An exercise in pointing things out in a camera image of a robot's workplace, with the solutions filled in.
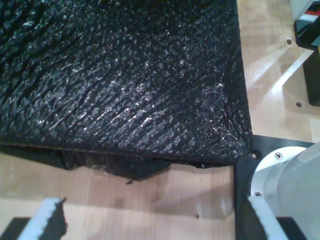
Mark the black textured mat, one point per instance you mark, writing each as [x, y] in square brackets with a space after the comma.
[112, 75]

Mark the white box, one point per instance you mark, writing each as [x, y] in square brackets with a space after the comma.
[300, 8]

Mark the black glossy device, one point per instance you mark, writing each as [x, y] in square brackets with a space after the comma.
[307, 32]

